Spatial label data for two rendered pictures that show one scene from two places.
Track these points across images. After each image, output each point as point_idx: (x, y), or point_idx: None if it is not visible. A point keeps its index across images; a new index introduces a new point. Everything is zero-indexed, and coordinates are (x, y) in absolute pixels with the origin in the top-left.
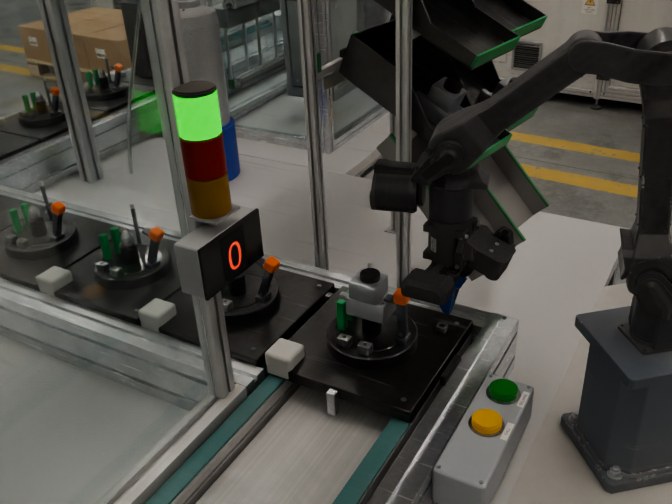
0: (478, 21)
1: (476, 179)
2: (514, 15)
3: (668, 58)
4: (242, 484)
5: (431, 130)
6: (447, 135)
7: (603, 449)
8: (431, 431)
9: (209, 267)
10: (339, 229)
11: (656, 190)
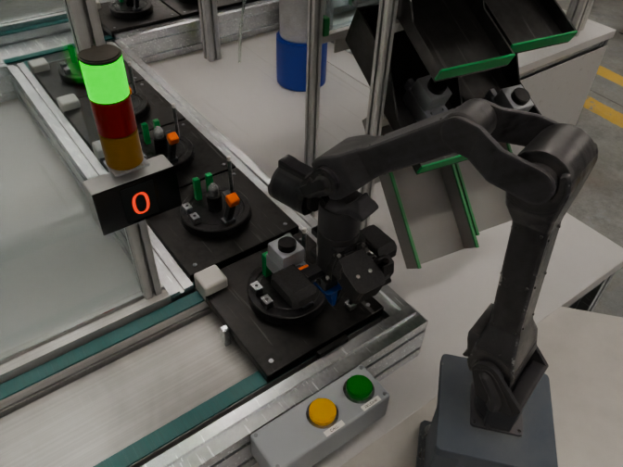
0: (483, 25)
1: (354, 208)
2: (543, 21)
3: (533, 172)
4: (125, 374)
5: (398, 125)
6: (326, 161)
7: None
8: (275, 398)
9: (106, 210)
10: None
11: (512, 293)
